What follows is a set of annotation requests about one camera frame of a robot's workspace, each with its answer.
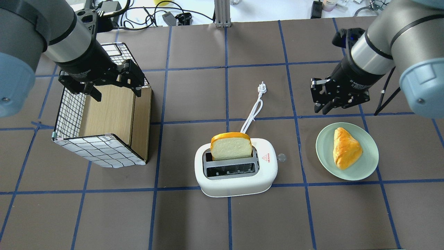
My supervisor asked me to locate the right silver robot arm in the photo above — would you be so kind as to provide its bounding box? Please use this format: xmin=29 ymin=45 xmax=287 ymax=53
xmin=310 ymin=0 xmax=444 ymax=118

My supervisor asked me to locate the white toaster power cable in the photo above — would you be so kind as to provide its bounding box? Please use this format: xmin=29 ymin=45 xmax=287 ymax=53
xmin=240 ymin=81 xmax=268 ymax=134

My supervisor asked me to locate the toast slice in toaster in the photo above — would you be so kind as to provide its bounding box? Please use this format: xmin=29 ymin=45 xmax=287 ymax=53
xmin=210 ymin=132 xmax=253 ymax=160

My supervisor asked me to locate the wire basket with wooden shelves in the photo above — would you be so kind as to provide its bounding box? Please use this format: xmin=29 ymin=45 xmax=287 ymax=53
xmin=51 ymin=42 xmax=152 ymax=168

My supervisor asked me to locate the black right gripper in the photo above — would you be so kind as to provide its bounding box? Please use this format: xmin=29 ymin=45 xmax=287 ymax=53
xmin=310 ymin=57 xmax=370 ymax=115

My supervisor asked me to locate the light green plate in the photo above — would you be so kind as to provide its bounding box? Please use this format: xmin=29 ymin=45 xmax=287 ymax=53
xmin=315 ymin=122 xmax=379 ymax=181

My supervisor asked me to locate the aluminium frame post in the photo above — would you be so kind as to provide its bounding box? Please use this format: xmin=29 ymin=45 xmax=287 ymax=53
xmin=214 ymin=0 xmax=232 ymax=27

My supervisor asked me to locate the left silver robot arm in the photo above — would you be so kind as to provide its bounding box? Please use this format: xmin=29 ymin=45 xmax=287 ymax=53
xmin=0 ymin=0 xmax=145 ymax=117

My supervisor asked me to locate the black power adapter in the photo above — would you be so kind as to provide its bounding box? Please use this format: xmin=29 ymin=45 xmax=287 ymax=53
xmin=310 ymin=0 xmax=323 ymax=19

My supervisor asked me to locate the golden triangular bread pastry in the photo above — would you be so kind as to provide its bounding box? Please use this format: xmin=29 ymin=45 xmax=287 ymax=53
xmin=333 ymin=127 xmax=363 ymax=170

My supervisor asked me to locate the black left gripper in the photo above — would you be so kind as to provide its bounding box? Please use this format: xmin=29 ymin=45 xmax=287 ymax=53
xmin=58 ymin=44 xmax=145 ymax=102

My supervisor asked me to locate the white two-slot toaster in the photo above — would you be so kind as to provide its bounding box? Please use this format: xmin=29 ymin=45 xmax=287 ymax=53
xmin=194 ymin=138 xmax=279 ymax=198

